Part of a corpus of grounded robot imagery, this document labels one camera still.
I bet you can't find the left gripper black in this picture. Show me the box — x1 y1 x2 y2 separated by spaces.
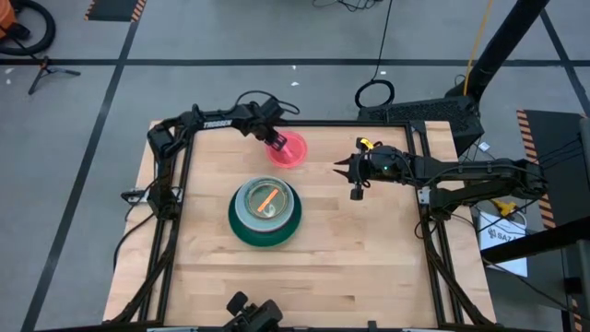
243 113 288 152

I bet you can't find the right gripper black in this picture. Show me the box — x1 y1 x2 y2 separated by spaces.
332 146 416 185

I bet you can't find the pink translucent plastic plate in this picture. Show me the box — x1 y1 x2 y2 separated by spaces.
265 130 309 170

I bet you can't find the orange translucent plastic plate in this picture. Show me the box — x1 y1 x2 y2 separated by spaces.
242 178 290 221

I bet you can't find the pale blue-grey plastic plate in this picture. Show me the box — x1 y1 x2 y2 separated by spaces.
234 175 296 233

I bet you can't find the dark green plastic plate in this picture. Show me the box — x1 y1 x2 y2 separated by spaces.
228 177 303 248

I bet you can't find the black computer case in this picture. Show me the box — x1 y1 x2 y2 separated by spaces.
358 94 485 157

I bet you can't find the white printed box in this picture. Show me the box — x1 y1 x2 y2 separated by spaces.
477 209 529 278

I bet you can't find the black crossbeam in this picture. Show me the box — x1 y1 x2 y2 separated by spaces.
480 216 590 265

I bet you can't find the black hazard-striped floor mat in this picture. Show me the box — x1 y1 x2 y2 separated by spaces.
84 0 148 23

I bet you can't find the black hazard-striped platform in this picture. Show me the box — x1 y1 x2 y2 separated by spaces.
515 109 590 231

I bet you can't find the black tripod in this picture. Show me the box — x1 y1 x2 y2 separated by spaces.
27 54 82 96

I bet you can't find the orange vacuum cleaner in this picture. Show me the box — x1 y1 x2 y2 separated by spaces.
0 0 18 41

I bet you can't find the black aluminium table frame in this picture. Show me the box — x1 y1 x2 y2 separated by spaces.
110 104 497 332

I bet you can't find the black coiled floor cable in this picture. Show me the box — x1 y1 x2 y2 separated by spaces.
353 0 396 110

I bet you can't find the yellow cable connector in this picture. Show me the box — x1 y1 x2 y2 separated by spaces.
489 197 518 219

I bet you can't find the yellow cable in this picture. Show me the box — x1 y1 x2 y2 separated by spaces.
462 0 495 97

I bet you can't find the black stand post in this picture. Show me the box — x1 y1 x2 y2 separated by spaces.
465 0 553 101

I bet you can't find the black vacuum hose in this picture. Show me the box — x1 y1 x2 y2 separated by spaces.
0 0 57 57

